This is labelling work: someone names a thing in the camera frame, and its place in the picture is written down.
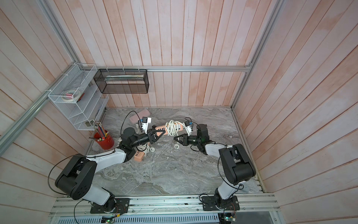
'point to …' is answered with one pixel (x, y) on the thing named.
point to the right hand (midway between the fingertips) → (175, 138)
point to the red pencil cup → (106, 143)
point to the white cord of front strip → (144, 147)
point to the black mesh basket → (122, 81)
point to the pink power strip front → (139, 156)
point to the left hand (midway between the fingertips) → (164, 133)
